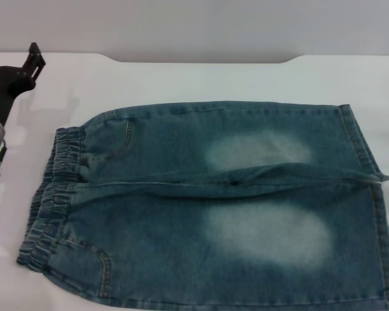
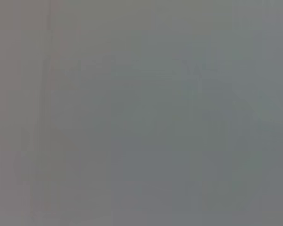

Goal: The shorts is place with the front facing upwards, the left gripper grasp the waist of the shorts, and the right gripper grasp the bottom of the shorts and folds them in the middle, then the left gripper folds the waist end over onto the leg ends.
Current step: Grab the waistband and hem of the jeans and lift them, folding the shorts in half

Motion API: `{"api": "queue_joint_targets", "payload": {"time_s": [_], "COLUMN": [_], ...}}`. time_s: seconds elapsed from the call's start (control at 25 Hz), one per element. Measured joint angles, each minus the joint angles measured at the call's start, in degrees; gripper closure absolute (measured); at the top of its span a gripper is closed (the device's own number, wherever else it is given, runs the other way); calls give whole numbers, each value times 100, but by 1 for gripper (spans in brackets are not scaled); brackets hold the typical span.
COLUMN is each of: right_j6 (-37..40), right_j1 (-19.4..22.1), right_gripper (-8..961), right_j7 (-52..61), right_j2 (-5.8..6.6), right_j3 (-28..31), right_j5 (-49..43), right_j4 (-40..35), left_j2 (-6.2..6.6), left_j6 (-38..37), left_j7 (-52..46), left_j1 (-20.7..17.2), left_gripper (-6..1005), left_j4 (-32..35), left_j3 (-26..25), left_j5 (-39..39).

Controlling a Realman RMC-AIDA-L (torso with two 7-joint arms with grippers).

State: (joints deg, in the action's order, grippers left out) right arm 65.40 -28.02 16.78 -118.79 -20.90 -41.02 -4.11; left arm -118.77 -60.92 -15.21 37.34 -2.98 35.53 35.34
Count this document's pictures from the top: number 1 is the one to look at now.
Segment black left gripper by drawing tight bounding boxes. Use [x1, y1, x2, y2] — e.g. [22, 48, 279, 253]
[0, 41, 48, 128]

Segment blue denim shorts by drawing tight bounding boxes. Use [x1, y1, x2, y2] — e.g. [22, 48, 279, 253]
[15, 102, 389, 311]

